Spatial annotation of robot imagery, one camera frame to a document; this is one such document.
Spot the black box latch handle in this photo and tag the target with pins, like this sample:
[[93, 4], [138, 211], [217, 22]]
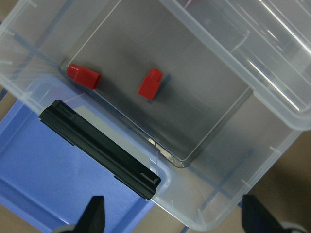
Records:
[[75, 129]]

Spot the clear plastic storage box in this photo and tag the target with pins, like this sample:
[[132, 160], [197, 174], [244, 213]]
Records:
[[205, 134]]

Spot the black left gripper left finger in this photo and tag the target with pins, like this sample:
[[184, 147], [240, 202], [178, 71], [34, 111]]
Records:
[[93, 218]]

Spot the red block near box wall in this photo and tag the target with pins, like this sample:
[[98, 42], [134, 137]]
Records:
[[83, 76]]

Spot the clear plastic box lid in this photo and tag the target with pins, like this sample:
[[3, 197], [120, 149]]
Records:
[[266, 42]]

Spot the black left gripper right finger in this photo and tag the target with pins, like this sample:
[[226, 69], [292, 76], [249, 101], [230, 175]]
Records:
[[257, 219]]

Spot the red block carried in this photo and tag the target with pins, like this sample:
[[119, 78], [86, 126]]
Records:
[[150, 84]]

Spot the blue plastic tray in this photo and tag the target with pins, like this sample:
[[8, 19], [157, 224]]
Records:
[[48, 182]]

